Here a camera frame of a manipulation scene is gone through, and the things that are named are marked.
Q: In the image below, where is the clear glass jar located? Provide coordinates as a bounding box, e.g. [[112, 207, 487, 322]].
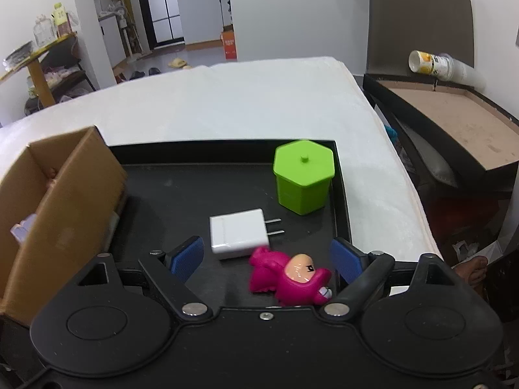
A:
[[33, 15, 57, 46]]

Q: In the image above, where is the yellow wooden table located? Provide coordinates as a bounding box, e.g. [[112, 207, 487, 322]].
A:
[[0, 32, 79, 106]]

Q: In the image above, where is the green hexagonal lidded container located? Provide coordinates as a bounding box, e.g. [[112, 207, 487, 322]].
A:
[[273, 140, 335, 215]]

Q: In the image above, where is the stack of paper cups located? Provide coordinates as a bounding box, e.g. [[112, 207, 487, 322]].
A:
[[408, 50, 487, 90]]

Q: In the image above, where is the purple white cube toy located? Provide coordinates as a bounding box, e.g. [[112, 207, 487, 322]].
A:
[[10, 213, 39, 246]]

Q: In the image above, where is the white standing fan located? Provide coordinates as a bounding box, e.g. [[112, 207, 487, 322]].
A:
[[109, 2, 136, 59]]

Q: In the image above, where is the black framed glass door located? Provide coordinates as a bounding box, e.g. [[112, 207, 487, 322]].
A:
[[134, 0, 183, 49]]

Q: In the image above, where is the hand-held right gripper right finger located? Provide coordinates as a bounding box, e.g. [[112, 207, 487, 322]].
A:
[[316, 237, 452, 317]]

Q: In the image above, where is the person's foot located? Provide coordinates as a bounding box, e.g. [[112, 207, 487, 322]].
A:
[[452, 255, 489, 288]]

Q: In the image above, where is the black-framed brown tray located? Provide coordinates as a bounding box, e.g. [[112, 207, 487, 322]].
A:
[[363, 74, 519, 195]]

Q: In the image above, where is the black tray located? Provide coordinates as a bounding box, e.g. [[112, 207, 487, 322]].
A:
[[97, 140, 353, 309]]

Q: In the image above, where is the orange cardboard box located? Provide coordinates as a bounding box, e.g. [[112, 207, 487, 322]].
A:
[[220, 28, 238, 61]]

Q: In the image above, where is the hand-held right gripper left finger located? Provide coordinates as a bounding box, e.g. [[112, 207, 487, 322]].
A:
[[75, 235, 213, 319]]

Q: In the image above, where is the grey leaning board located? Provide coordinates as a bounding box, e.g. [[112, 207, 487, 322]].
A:
[[367, 0, 475, 77]]

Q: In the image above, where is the white kitchen cabinet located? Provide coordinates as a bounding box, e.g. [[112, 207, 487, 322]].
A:
[[175, 0, 233, 45]]

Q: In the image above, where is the brown cardboard box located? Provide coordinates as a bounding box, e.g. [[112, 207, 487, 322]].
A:
[[0, 125, 128, 327]]

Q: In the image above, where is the white plug charger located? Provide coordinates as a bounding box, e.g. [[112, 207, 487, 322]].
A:
[[210, 208, 284, 261]]

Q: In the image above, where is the pink costume figure toy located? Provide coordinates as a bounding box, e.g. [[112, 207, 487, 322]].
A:
[[248, 246, 333, 308]]

